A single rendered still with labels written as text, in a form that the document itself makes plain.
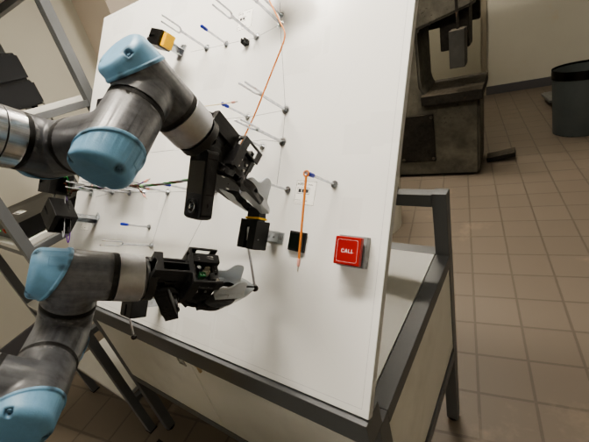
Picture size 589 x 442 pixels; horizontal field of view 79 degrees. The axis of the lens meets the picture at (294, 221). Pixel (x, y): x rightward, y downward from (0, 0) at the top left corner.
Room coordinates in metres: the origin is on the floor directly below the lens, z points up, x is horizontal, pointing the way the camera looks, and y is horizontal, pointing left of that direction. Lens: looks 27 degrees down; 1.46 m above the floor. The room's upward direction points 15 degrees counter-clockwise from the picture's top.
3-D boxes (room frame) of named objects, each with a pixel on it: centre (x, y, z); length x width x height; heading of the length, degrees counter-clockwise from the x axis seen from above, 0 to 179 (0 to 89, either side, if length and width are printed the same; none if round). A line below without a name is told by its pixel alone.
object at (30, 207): (1.44, 0.98, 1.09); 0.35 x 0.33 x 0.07; 50
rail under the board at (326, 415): (0.77, 0.41, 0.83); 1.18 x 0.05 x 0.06; 50
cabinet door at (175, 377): (0.96, 0.61, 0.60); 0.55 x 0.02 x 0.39; 50
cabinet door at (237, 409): (0.61, 0.19, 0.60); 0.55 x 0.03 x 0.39; 50
